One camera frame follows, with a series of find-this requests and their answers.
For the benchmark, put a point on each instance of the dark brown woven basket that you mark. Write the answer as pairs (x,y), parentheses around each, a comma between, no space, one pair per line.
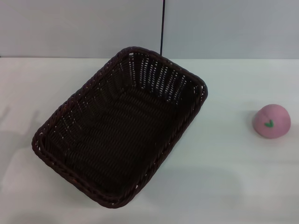
(116,130)

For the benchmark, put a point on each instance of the pink peach toy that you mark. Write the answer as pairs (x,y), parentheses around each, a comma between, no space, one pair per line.
(275,117)

